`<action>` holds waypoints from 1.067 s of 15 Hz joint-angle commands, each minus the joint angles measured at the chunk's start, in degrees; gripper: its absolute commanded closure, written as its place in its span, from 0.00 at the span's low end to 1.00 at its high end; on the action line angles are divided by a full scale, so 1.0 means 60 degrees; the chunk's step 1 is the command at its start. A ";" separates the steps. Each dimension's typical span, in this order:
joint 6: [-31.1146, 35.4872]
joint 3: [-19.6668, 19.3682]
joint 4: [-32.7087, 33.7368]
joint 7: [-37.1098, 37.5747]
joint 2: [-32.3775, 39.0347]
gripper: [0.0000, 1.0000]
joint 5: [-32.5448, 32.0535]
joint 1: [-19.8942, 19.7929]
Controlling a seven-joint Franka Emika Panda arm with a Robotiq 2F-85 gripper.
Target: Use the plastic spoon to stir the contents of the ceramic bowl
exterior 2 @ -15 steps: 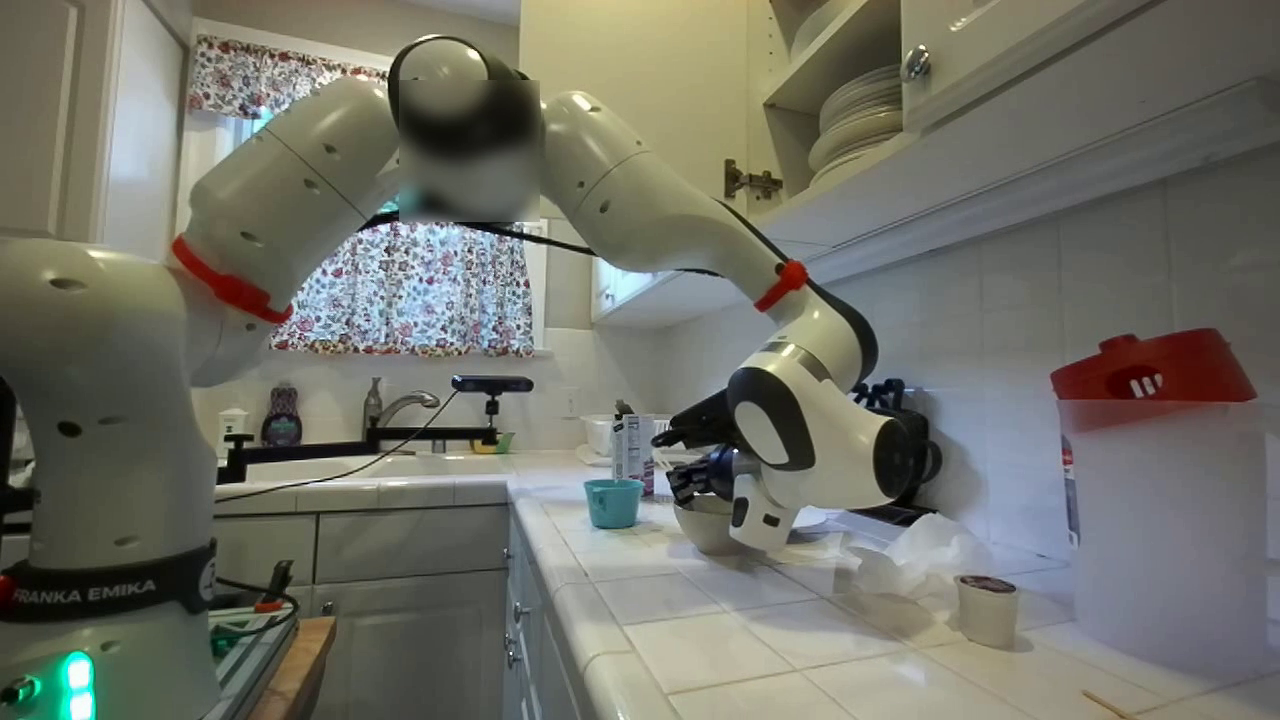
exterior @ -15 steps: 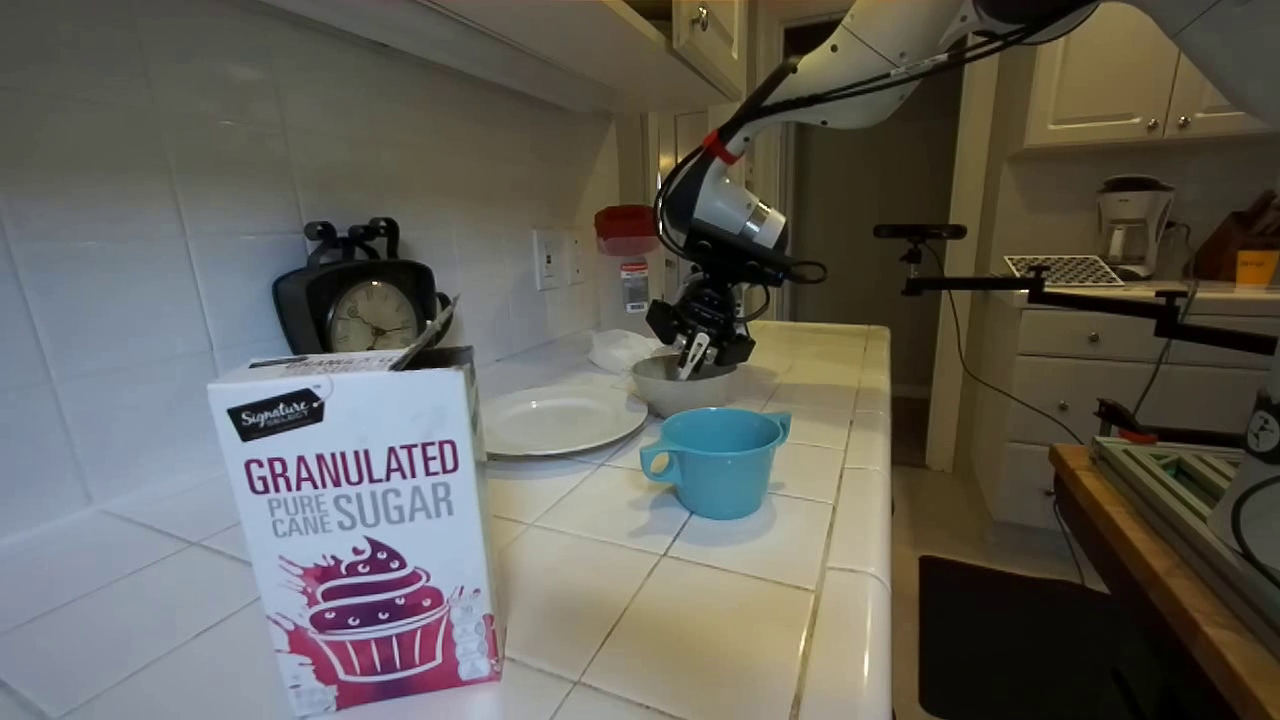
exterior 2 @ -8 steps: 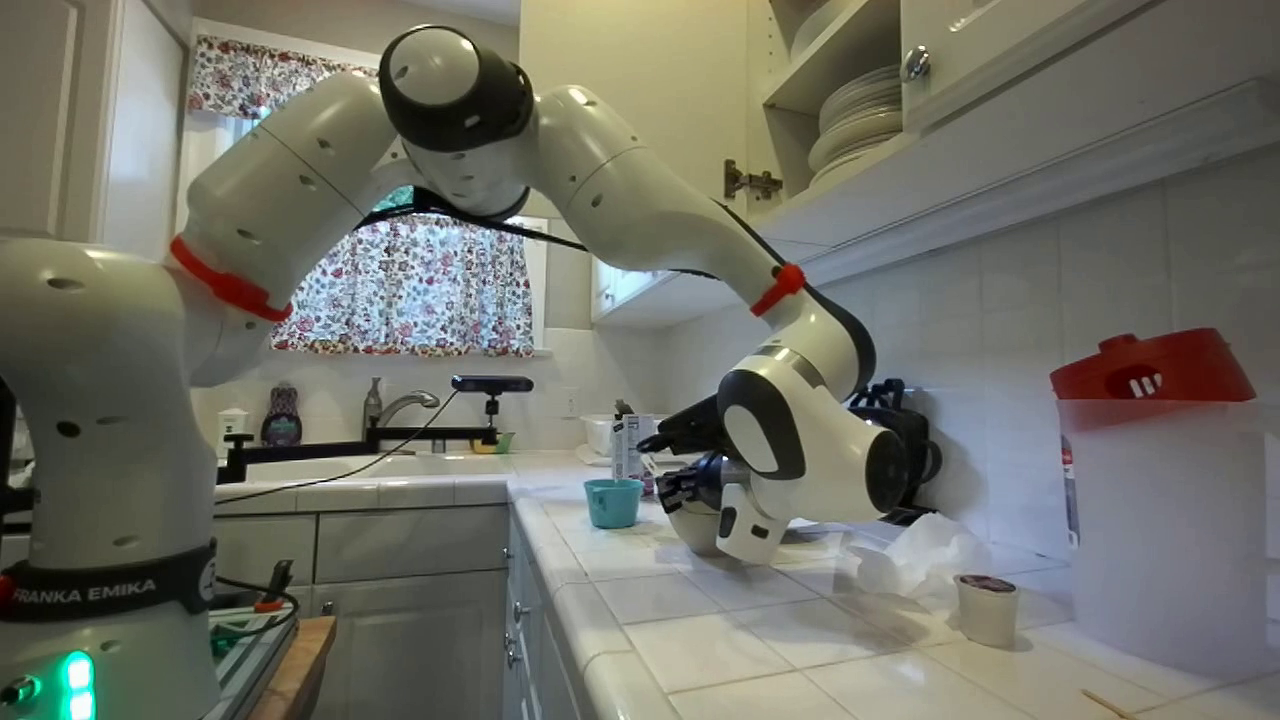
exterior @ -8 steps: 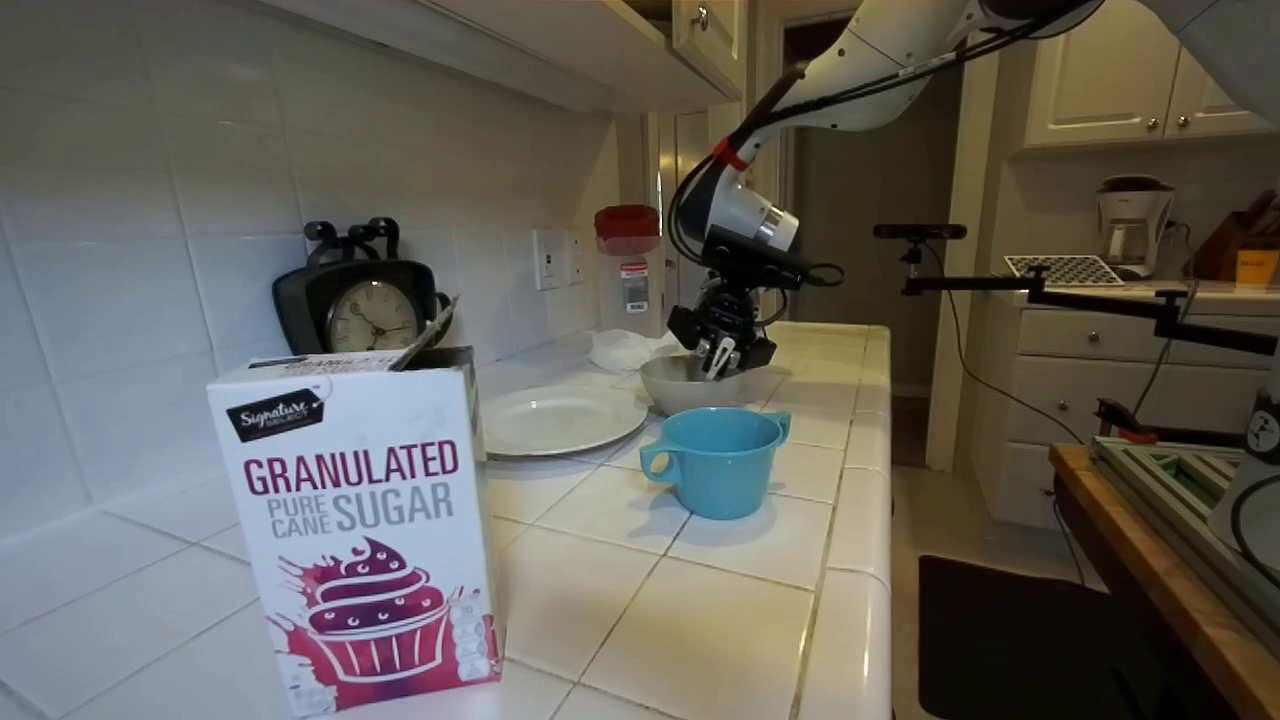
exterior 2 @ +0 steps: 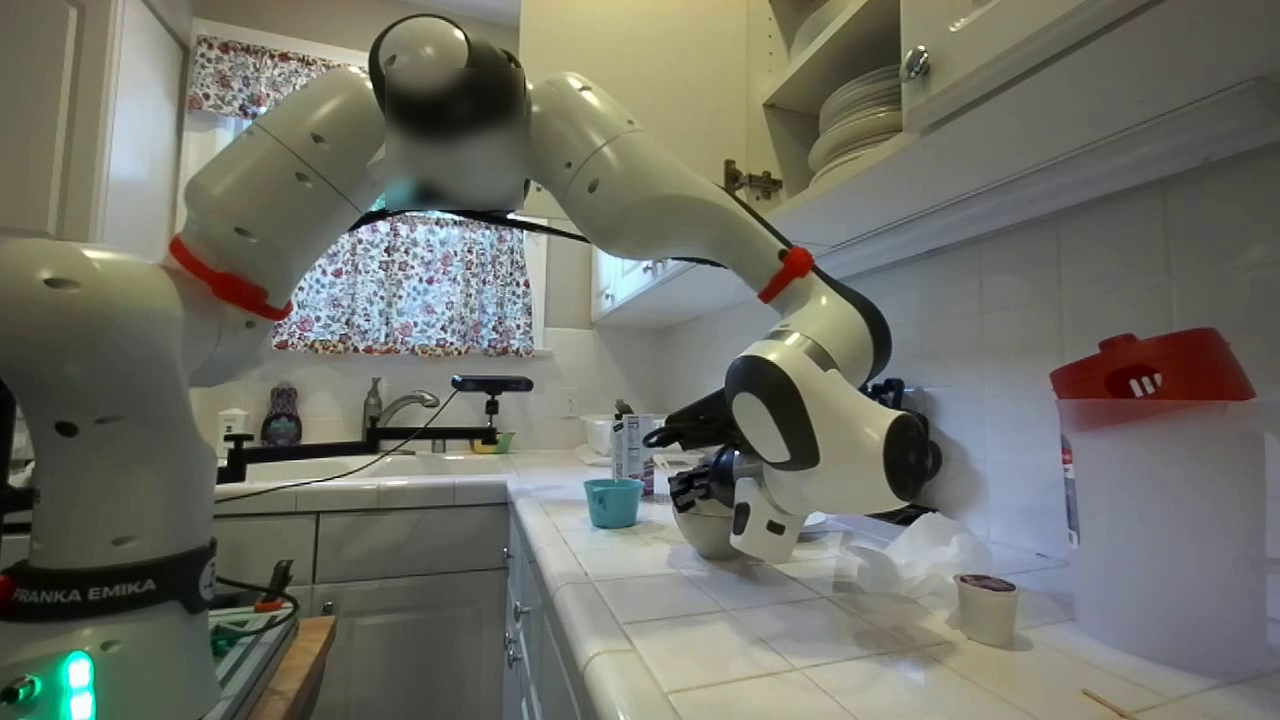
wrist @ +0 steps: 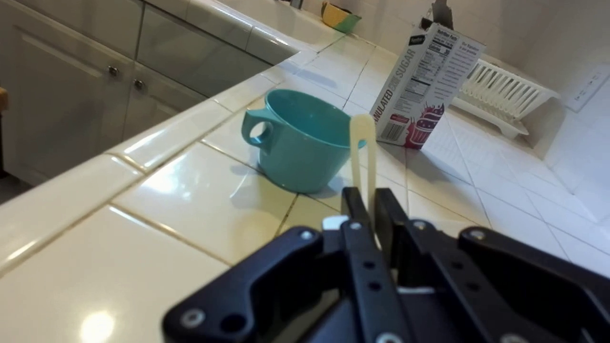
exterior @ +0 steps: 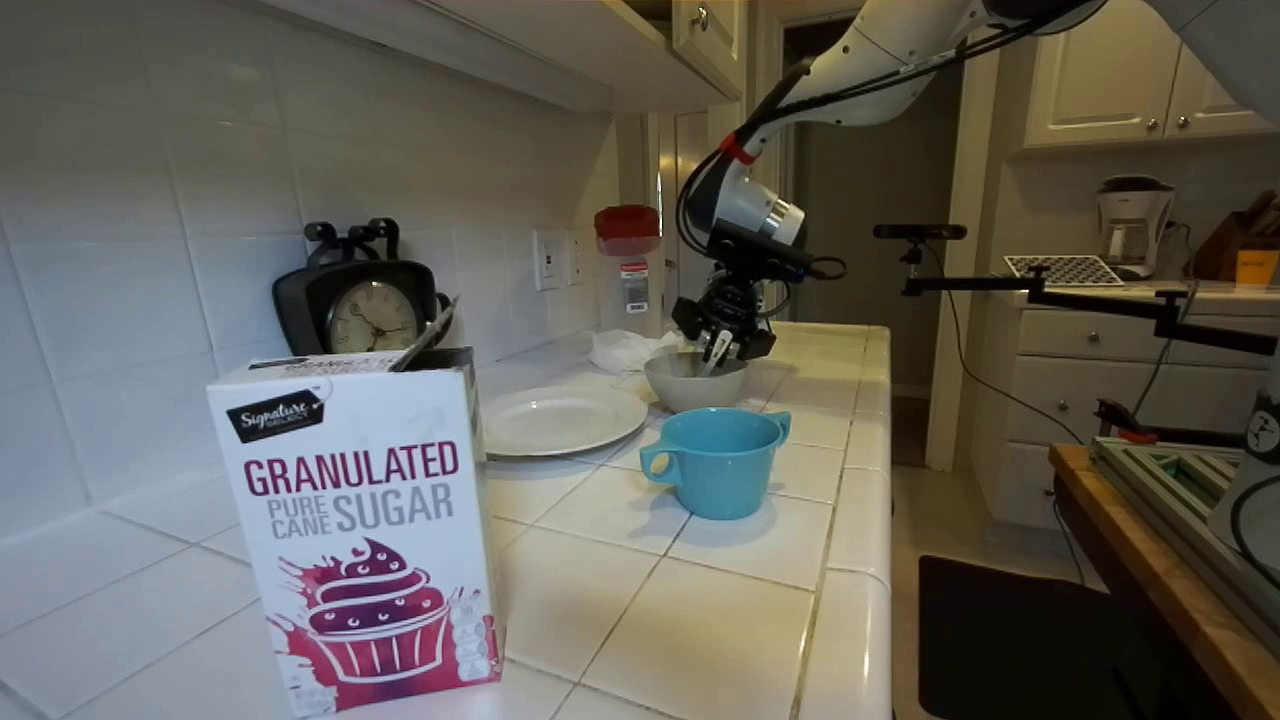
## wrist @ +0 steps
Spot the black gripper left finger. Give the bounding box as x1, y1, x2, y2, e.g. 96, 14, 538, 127
161, 186, 409, 343

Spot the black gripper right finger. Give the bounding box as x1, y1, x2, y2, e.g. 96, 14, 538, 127
374, 186, 610, 343

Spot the white plastic spoon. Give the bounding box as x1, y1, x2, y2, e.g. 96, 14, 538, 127
349, 112, 380, 213

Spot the teal plastic cup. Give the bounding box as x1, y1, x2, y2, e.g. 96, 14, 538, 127
241, 87, 368, 195

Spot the white dish rack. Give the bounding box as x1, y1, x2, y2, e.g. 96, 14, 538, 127
454, 54, 563, 138

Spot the granulated sugar box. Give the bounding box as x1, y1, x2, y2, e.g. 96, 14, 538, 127
368, 0, 489, 152

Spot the yellow green sponge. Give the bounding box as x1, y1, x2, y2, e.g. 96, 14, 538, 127
321, 0, 363, 35

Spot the white base cabinet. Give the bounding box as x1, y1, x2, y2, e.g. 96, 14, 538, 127
0, 0, 302, 186

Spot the white wall outlet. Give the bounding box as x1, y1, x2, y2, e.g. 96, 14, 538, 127
565, 62, 610, 113

